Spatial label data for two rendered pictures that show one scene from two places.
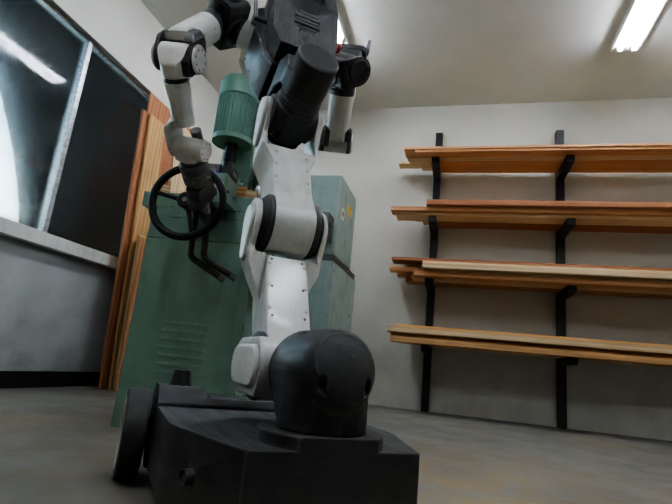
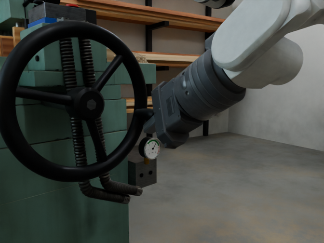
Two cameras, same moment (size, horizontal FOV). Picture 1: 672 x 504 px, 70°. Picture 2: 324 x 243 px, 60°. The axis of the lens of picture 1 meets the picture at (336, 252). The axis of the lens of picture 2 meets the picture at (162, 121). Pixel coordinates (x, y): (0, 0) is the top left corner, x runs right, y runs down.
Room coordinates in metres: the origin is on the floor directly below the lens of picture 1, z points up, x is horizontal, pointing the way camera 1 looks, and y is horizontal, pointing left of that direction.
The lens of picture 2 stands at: (1.20, 0.84, 0.86)
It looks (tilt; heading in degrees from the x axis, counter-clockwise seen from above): 9 degrees down; 311
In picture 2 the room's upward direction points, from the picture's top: straight up
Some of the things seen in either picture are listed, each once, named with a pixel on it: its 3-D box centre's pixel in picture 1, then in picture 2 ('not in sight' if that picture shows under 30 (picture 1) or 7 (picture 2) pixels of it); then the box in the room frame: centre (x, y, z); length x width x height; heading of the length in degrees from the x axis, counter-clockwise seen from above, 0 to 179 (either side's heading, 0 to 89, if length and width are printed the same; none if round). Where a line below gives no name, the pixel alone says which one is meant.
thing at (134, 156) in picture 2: not in sight; (135, 168); (1.81, 0.27, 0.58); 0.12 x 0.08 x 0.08; 174
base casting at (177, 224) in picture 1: (225, 247); (13, 111); (2.10, 0.50, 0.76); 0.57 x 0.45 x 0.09; 174
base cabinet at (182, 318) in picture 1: (210, 337); (22, 234); (2.10, 0.50, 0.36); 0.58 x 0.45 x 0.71; 174
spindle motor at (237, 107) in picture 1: (236, 113); not in sight; (1.98, 0.51, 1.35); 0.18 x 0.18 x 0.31
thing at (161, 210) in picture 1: (213, 221); (32, 92); (1.92, 0.52, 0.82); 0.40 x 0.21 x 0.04; 84
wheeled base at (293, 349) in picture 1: (278, 410); not in sight; (1.06, 0.09, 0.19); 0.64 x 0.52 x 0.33; 24
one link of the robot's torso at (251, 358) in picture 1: (287, 368); not in sight; (1.03, 0.08, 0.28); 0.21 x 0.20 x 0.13; 24
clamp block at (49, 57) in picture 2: (213, 189); (63, 51); (1.78, 0.50, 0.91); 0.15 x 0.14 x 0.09; 84
